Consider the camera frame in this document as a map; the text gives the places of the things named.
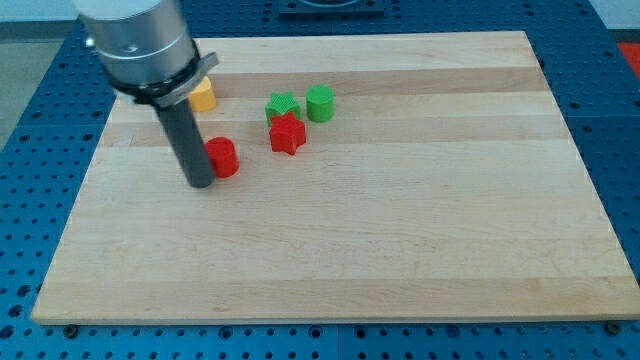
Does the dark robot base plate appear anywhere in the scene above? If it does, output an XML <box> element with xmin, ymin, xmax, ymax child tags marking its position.
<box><xmin>275</xmin><ymin>0</ymin><xmax>386</xmax><ymax>17</ymax></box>

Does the green cylinder block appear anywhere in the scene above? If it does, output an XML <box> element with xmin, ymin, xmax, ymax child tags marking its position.
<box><xmin>305</xmin><ymin>84</ymin><xmax>334</xmax><ymax>123</ymax></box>

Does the yellow block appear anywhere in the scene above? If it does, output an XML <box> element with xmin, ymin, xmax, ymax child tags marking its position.
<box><xmin>188</xmin><ymin>76</ymin><xmax>217</xmax><ymax>112</ymax></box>

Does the wooden board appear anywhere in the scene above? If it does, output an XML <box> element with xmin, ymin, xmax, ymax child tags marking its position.
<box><xmin>32</xmin><ymin>31</ymin><xmax>639</xmax><ymax>325</ymax></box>

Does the red cylinder block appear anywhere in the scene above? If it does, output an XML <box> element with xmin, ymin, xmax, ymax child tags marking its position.
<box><xmin>205</xmin><ymin>137</ymin><xmax>239</xmax><ymax>178</ymax></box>

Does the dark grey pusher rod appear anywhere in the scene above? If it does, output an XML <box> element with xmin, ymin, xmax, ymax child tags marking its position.
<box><xmin>155</xmin><ymin>101</ymin><xmax>215</xmax><ymax>188</ymax></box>

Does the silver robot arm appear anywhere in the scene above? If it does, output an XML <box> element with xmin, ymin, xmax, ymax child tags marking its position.
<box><xmin>73</xmin><ymin>0</ymin><xmax>219</xmax><ymax>188</ymax></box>

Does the red star block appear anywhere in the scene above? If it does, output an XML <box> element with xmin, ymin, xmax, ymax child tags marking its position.
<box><xmin>269</xmin><ymin>112</ymin><xmax>306</xmax><ymax>155</ymax></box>

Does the green star block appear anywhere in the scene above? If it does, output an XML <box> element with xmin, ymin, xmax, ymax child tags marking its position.
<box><xmin>265</xmin><ymin>92</ymin><xmax>301</xmax><ymax>125</ymax></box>

